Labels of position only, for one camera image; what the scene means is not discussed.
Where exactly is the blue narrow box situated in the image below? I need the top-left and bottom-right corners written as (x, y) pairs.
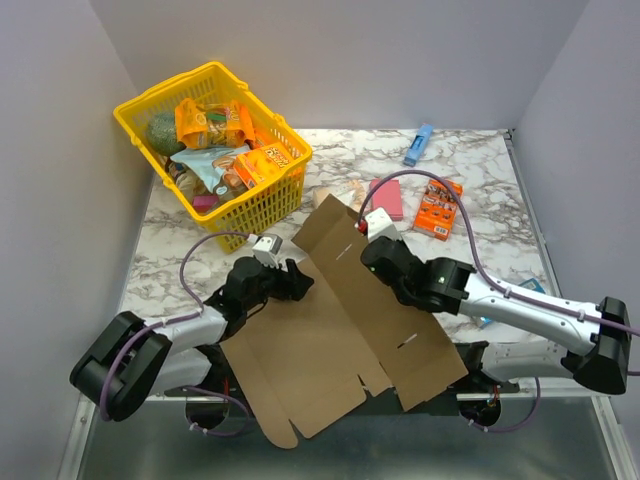
top-left (403, 124), bottom-right (434, 167)

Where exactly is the orange cracker box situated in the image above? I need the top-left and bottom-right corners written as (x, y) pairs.
top-left (233, 142), bottom-right (294, 189)

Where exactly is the blue white toothpaste box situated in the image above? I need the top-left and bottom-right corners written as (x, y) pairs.
top-left (477, 277), bottom-right (547, 329)

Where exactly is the pink small box in basket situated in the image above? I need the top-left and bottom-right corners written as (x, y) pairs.
top-left (192, 194), bottom-right (219, 215)

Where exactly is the pink flat box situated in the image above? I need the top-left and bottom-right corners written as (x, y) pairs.
top-left (371, 179), bottom-right (404, 221)

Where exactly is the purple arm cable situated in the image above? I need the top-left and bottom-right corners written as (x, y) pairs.
top-left (98, 231), bottom-right (259, 424)
top-left (357, 169), bottom-right (640, 337)

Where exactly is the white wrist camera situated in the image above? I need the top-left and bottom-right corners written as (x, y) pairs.
top-left (248, 234), bottom-right (283, 268)
top-left (355, 207), bottom-right (402, 243)

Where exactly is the light blue bread bag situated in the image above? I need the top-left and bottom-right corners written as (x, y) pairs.
top-left (171, 145), bottom-right (250, 195)

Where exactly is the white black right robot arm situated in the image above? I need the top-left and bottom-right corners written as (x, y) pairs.
top-left (361, 237), bottom-right (631, 395)

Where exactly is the brown cardboard box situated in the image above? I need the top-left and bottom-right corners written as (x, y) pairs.
top-left (221, 196), bottom-right (468, 449)

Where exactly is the orange printed box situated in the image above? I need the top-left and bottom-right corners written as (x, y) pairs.
top-left (413, 179), bottom-right (458, 241)

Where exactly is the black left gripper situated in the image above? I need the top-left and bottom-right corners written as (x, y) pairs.
top-left (243, 256), bottom-right (314, 312)

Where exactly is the orange snack bag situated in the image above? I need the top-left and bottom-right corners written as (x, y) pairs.
top-left (174, 98), bottom-right (255, 149)

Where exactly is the beige tissue pack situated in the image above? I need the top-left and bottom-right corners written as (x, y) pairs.
top-left (312, 180), bottom-right (367, 210)

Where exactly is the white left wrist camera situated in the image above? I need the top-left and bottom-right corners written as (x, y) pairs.
top-left (248, 234), bottom-right (283, 268)

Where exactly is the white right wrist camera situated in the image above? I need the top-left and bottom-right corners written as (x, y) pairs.
top-left (355, 207), bottom-right (402, 243)

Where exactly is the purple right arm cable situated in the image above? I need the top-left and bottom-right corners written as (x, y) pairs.
top-left (357, 169), bottom-right (640, 337)

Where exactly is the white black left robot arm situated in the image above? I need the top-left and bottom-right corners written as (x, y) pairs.
top-left (69, 257), bottom-right (314, 422)

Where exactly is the green round vegetable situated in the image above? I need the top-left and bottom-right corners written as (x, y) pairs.
top-left (145, 112), bottom-right (186, 157)

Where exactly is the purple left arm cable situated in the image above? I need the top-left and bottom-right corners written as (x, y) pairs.
top-left (98, 231), bottom-right (259, 424)

